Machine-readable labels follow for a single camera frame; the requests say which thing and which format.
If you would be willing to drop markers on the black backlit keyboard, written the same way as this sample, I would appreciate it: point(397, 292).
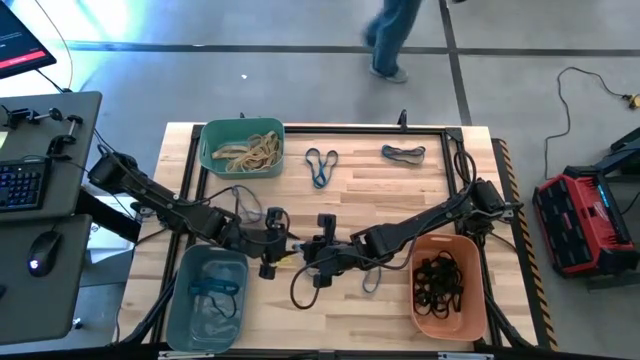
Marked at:
point(22, 185)

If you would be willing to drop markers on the black clamp mount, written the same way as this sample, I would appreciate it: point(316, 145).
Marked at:
point(57, 146)
point(20, 116)

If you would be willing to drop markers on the person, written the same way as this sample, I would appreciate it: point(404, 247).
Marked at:
point(395, 30)

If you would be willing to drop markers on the yellow plug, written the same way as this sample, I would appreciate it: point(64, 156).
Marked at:
point(633, 101)

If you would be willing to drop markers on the black table edge clamp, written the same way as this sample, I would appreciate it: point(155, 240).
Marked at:
point(402, 119)

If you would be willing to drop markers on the black blue equipment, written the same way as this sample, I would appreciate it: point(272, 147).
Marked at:
point(622, 150)

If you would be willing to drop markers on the black aluminium table frame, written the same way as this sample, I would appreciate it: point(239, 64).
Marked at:
point(360, 130)

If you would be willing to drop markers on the yellow black hazard tape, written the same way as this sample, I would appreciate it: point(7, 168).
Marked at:
point(537, 280)

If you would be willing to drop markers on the teal green plastic basket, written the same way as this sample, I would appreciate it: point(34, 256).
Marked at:
point(210, 167)

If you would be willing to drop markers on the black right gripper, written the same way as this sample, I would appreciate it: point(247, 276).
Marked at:
point(332, 255)

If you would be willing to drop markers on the orange plastic basket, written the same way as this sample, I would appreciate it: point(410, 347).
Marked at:
point(475, 300)

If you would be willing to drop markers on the black monitor with red bar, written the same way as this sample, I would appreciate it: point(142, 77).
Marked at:
point(20, 35)

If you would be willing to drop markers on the grey desk panel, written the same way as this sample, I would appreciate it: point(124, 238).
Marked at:
point(75, 175)
point(50, 310)

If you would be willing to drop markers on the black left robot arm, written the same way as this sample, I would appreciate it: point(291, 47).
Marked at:
point(165, 205)

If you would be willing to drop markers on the black computer mouse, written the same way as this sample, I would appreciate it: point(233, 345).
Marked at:
point(45, 252)

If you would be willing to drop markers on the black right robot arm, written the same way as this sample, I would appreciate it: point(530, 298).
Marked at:
point(425, 222)

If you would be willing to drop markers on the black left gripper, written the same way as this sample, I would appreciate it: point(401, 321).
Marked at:
point(260, 240)

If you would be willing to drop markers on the grey-blue plastic basket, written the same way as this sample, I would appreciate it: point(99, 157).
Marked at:
point(175, 310)

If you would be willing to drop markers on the red black power station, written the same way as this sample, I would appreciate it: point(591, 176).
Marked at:
point(580, 225)

